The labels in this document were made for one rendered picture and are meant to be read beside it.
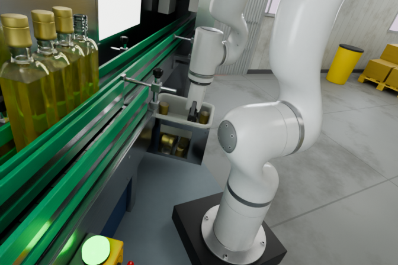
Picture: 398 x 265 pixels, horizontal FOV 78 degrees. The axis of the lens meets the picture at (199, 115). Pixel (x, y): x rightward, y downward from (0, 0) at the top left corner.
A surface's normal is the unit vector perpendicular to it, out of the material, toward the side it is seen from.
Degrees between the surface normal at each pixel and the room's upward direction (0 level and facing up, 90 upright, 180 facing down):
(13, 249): 90
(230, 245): 90
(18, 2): 90
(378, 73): 90
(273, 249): 1
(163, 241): 0
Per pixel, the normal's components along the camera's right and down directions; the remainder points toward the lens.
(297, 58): -0.27, 0.50
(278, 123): 0.41, -0.29
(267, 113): 0.26, -0.69
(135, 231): 0.18, -0.85
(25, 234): 0.97, 0.23
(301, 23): -0.41, 0.33
